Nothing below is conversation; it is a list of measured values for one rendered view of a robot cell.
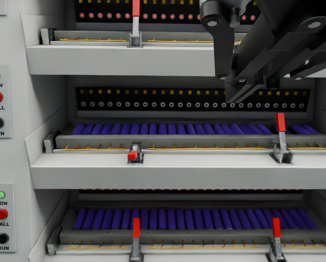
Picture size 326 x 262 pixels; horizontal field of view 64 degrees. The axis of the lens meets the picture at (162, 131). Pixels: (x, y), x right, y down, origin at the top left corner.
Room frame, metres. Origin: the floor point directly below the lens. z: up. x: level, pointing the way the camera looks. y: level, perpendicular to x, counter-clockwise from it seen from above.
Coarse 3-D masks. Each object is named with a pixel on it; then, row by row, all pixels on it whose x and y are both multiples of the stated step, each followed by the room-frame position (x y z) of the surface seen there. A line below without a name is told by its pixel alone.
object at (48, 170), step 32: (64, 128) 0.61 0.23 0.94; (320, 128) 0.62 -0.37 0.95; (32, 160) 0.45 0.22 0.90; (64, 160) 0.46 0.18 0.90; (96, 160) 0.47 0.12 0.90; (160, 160) 0.47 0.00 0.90; (192, 160) 0.47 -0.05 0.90; (224, 160) 0.47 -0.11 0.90; (256, 160) 0.47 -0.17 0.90; (320, 160) 0.48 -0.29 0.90
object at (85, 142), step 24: (72, 144) 0.50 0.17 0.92; (96, 144) 0.50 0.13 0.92; (120, 144) 0.51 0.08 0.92; (144, 144) 0.51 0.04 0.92; (168, 144) 0.51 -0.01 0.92; (192, 144) 0.51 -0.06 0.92; (216, 144) 0.51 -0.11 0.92; (240, 144) 0.52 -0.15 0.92; (264, 144) 0.52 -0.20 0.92; (288, 144) 0.51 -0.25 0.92; (312, 144) 0.52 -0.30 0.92
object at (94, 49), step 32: (96, 0) 0.60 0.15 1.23; (128, 0) 0.60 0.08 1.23; (160, 0) 0.61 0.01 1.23; (192, 0) 0.61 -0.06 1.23; (32, 32) 0.46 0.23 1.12; (64, 32) 0.51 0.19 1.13; (96, 32) 0.51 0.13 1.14; (128, 32) 0.51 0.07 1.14; (160, 32) 0.51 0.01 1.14; (192, 32) 0.53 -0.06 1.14; (32, 64) 0.45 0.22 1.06; (64, 64) 0.45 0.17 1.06; (96, 64) 0.45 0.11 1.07; (128, 64) 0.45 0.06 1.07; (160, 64) 0.45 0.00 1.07; (192, 64) 0.45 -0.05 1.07
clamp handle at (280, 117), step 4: (276, 116) 0.49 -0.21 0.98; (280, 116) 0.48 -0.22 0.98; (280, 120) 0.48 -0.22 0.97; (280, 124) 0.48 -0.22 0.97; (284, 124) 0.48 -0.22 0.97; (280, 128) 0.48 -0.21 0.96; (284, 128) 0.48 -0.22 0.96; (280, 132) 0.48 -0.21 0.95; (284, 132) 0.48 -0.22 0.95; (280, 136) 0.47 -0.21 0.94; (284, 136) 0.47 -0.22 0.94; (280, 140) 0.47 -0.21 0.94; (284, 140) 0.47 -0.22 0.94; (280, 144) 0.47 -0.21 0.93; (284, 144) 0.47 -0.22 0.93; (280, 148) 0.47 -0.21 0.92; (284, 148) 0.47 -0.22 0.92
